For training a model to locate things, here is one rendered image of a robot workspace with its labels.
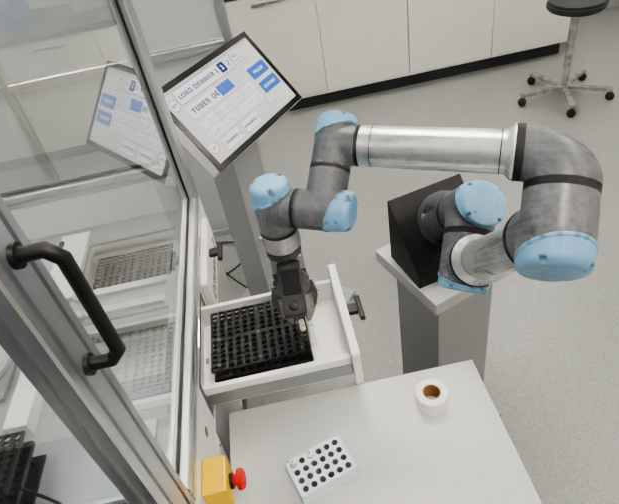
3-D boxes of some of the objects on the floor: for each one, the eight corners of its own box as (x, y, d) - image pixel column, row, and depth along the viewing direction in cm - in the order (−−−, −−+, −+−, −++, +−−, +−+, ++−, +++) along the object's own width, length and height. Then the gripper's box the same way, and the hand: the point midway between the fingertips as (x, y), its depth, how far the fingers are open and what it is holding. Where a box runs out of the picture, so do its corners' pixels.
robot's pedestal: (447, 361, 218) (450, 210, 169) (502, 415, 197) (523, 260, 148) (385, 397, 210) (370, 250, 161) (436, 458, 188) (435, 309, 139)
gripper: (305, 225, 112) (320, 296, 126) (254, 236, 112) (274, 306, 126) (312, 251, 106) (326, 323, 120) (257, 262, 106) (278, 334, 119)
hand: (300, 320), depth 120 cm, fingers open, 3 cm apart
